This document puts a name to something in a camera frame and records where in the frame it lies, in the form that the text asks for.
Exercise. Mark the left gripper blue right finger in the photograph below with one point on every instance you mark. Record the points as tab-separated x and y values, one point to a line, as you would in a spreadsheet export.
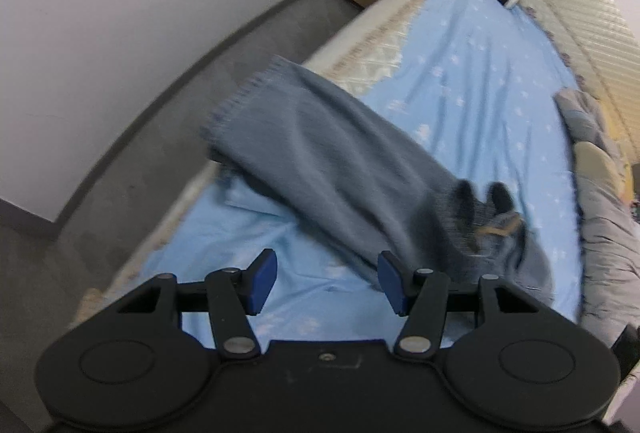
421	296

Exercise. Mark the cream quilted headboard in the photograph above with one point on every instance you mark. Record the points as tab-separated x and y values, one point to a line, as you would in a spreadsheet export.
603	54

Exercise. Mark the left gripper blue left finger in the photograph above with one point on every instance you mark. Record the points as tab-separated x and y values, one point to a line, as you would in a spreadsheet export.
233	294

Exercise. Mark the light blue star bedsheet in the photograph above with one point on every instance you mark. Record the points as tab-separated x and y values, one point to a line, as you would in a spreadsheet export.
458	162

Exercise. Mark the blue denim jeans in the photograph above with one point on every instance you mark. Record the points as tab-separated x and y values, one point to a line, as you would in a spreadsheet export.
371	188

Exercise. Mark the grey quilt duvet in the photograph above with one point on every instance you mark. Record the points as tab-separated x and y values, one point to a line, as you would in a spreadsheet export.
610	236

